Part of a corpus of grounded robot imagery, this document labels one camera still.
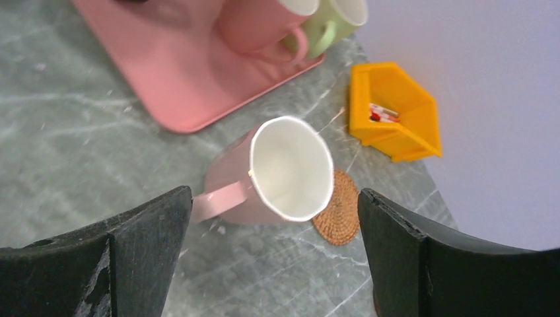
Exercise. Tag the light green mug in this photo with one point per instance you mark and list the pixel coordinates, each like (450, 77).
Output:
(333, 21)

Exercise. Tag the red white marker pens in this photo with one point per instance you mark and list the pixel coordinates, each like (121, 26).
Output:
(381, 114)

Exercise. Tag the yellow plastic bin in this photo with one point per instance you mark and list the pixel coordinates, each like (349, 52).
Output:
(416, 135)

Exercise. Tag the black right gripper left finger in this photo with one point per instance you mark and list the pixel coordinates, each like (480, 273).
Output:
(119, 266)

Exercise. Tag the pink mug white inside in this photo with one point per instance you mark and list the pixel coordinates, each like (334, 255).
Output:
(280, 171)

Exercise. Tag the pink plastic tray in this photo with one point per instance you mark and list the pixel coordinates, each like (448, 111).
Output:
(177, 64)

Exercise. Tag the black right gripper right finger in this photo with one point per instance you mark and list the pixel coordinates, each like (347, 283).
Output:
(420, 267)

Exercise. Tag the woven rattan coaster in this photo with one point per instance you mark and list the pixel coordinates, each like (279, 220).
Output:
(338, 223)

